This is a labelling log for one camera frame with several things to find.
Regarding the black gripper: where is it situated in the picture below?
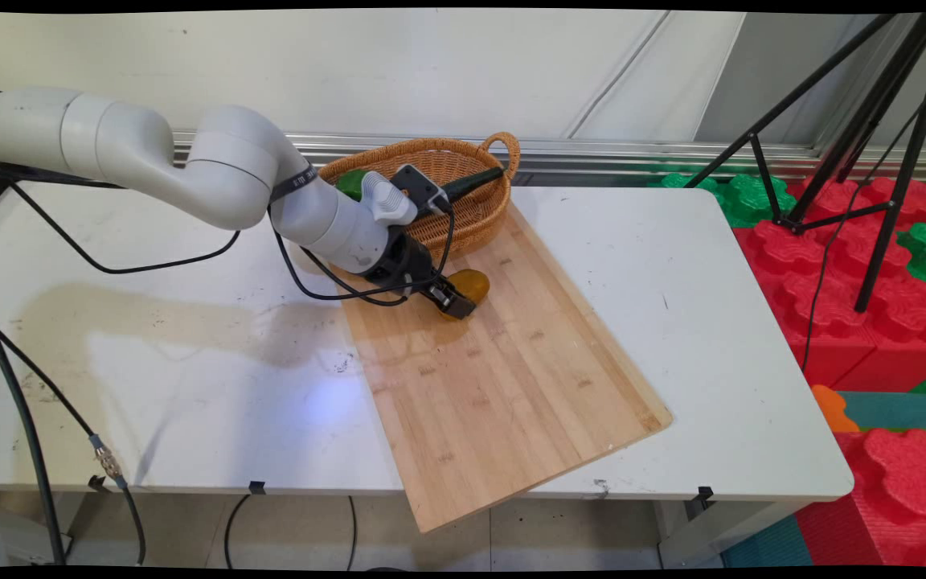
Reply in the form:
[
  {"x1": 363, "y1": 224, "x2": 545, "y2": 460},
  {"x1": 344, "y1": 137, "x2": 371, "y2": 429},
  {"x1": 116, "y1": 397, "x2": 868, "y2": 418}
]
[{"x1": 362, "y1": 228, "x2": 478, "y2": 322}]

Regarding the yellow-brown toy potato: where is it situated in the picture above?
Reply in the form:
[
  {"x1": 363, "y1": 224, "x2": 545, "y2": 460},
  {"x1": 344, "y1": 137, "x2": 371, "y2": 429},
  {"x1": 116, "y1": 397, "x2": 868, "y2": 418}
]
[{"x1": 440, "y1": 269, "x2": 491, "y2": 323}]

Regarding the green toy bell pepper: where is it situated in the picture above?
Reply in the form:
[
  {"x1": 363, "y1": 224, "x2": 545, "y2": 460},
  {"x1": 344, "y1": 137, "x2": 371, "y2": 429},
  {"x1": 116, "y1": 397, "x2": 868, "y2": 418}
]
[{"x1": 334, "y1": 168, "x2": 372, "y2": 203}]

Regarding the woven wicker basket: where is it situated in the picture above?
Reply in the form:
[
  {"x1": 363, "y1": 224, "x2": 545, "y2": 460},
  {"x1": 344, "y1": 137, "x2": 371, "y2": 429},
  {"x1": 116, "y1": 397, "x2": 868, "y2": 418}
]
[{"x1": 316, "y1": 132, "x2": 522, "y2": 263}]

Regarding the bamboo cutting board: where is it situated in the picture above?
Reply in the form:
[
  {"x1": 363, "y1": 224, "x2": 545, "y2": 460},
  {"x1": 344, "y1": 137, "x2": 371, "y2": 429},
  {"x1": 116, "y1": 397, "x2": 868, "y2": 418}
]
[{"x1": 330, "y1": 201, "x2": 674, "y2": 535}]

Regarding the dark green toy cucumber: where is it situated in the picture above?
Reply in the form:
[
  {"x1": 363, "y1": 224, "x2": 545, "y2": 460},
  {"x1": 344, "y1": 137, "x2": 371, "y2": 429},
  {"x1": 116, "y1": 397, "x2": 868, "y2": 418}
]
[{"x1": 438, "y1": 166, "x2": 506, "y2": 203}]

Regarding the green foam block wide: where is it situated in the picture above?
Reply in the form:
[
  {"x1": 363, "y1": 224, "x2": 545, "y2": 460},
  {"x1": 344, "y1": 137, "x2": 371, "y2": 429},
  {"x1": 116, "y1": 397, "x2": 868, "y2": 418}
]
[{"x1": 646, "y1": 170, "x2": 791, "y2": 229}]

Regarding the large red foam block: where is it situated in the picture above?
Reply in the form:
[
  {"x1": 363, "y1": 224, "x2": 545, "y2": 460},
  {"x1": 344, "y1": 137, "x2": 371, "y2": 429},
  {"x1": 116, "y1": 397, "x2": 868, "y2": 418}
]
[{"x1": 731, "y1": 176, "x2": 926, "y2": 392}]

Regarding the orange foam piece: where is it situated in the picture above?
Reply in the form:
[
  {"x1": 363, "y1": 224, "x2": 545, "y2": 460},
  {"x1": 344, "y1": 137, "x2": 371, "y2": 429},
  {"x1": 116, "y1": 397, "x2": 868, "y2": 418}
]
[{"x1": 810, "y1": 384, "x2": 862, "y2": 434}]

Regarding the teal foam mat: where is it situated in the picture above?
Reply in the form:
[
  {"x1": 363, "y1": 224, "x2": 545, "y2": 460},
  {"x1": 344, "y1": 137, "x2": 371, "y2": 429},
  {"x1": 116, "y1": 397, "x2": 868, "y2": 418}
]
[{"x1": 833, "y1": 391, "x2": 926, "y2": 432}]

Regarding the black tripod stand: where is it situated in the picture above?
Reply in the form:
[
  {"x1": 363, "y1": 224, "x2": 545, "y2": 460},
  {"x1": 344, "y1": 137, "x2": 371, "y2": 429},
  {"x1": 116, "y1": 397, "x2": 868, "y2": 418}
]
[{"x1": 683, "y1": 12, "x2": 926, "y2": 315}]

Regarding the red foam block low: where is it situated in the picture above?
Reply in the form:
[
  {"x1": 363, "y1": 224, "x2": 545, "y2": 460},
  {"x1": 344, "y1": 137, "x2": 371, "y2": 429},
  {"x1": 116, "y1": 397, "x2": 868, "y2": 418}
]
[{"x1": 795, "y1": 427, "x2": 926, "y2": 569}]

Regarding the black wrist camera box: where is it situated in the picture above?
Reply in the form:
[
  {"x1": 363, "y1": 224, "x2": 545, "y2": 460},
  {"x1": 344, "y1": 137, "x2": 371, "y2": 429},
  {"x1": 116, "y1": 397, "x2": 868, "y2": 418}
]
[{"x1": 390, "y1": 163, "x2": 453, "y2": 218}]

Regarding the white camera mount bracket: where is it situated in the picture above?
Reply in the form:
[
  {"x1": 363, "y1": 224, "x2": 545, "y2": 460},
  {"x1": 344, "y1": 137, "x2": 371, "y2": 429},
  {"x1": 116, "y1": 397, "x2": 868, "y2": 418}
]
[{"x1": 360, "y1": 170, "x2": 419, "y2": 227}]

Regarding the aluminium wall rail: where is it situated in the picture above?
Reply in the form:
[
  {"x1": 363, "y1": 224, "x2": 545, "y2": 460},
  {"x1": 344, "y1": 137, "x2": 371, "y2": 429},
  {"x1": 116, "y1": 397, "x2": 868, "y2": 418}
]
[{"x1": 170, "y1": 129, "x2": 926, "y2": 183}]

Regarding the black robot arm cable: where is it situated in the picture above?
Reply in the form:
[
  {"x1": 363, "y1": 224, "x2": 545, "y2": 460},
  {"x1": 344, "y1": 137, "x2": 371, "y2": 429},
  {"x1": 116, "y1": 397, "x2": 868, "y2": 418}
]
[{"x1": 0, "y1": 161, "x2": 457, "y2": 309}]

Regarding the thin black tripod cable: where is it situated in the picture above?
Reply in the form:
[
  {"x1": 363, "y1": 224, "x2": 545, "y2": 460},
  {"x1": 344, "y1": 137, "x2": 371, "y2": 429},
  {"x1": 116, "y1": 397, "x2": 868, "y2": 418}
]
[{"x1": 800, "y1": 105, "x2": 924, "y2": 376}]

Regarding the thin cable with metal connector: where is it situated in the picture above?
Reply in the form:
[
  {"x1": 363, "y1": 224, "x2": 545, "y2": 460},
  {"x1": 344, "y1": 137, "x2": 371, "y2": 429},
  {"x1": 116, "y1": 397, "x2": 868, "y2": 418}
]
[{"x1": 0, "y1": 330, "x2": 147, "y2": 565}]

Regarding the thick black cable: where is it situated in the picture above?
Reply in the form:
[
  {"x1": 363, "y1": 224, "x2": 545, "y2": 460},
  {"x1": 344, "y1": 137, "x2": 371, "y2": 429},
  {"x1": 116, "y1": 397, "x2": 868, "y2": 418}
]
[{"x1": 0, "y1": 293, "x2": 71, "y2": 565}]

